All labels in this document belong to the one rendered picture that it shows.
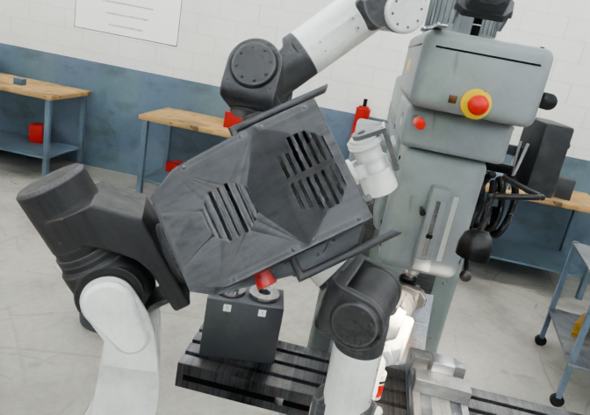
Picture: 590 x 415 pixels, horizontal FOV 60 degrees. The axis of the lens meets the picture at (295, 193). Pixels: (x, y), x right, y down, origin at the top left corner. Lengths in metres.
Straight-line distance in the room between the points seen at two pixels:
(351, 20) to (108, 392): 0.79
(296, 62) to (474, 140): 0.49
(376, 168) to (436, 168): 0.35
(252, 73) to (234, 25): 4.83
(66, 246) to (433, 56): 0.77
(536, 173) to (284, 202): 1.03
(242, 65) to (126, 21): 5.26
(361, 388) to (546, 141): 0.94
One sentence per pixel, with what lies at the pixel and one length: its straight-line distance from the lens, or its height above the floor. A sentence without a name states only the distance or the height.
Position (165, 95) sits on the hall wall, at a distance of 5.97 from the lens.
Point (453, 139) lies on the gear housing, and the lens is 1.23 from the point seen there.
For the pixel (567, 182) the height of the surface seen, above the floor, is 1.05.
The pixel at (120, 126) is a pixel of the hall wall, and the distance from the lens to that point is 6.24.
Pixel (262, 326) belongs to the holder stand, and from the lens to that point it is 1.52.
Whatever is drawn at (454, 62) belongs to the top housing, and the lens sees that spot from 1.12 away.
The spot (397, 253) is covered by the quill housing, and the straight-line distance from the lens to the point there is 1.33.
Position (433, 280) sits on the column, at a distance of 1.87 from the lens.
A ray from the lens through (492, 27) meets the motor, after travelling 1.55.
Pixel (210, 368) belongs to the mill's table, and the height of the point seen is 0.90.
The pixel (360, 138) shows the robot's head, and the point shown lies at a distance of 0.93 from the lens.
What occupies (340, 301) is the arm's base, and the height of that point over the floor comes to 1.44.
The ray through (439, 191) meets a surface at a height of 1.54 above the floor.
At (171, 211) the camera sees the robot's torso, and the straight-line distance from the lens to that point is 0.80.
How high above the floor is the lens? 1.82
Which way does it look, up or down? 16 degrees down
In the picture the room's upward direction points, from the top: 11 degrees clockwise
